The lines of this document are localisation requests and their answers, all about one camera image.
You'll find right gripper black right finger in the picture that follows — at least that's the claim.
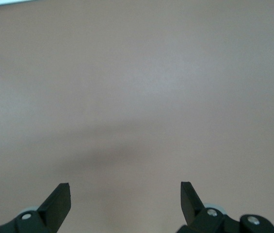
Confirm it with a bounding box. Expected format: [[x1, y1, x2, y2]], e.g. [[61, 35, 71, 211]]
[[177, 181, 274, 233]]

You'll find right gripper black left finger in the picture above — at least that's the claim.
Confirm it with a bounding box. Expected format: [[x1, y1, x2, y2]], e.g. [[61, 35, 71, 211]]
[[0, 183, 71, 233]]

